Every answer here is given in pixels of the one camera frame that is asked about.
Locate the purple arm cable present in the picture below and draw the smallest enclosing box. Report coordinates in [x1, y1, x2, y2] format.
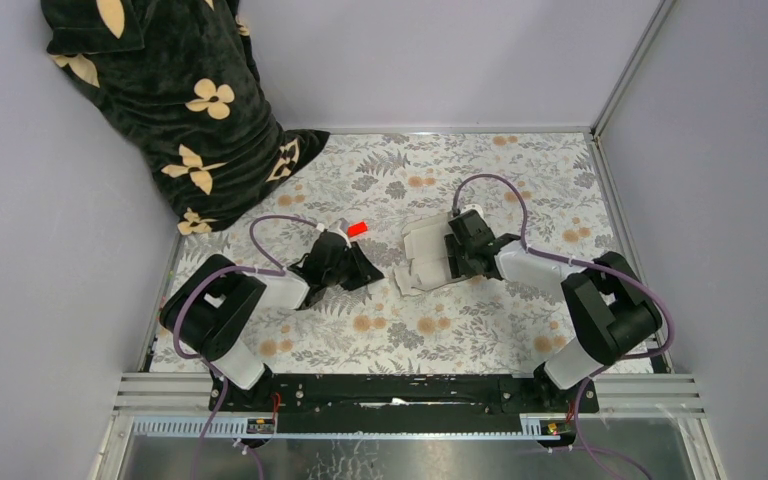
[450, 172, 677, 459]
[172, 214, 333, 439]

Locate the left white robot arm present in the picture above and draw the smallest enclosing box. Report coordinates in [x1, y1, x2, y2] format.
[159, 230, 384, 411]

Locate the floral patterned table cloth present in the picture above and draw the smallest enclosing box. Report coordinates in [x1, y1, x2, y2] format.
[169, 133, 617, 374]

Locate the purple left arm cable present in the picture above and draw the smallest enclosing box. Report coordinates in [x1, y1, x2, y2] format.
[172, 214, 333, 439]

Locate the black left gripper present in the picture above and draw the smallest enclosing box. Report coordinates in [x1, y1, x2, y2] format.
[322, 241, 383, 292]

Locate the red rectangular block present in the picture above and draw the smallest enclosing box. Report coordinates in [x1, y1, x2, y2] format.
[345, 221, 369, 241]

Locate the white cardboard paper box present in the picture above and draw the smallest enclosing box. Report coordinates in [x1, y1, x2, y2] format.
[394, 212, 466, 296]

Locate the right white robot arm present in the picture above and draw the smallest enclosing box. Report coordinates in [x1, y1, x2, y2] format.
[445, 209, 664, 412]

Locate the black floral plush blanket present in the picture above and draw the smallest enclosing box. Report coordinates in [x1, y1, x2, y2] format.
[41, 0, 329, 236]

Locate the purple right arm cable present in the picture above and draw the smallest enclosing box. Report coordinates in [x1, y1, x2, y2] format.
[450, 172, 677, 459]

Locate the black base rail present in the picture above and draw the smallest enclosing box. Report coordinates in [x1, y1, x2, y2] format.
[209, 373, 598, 414]

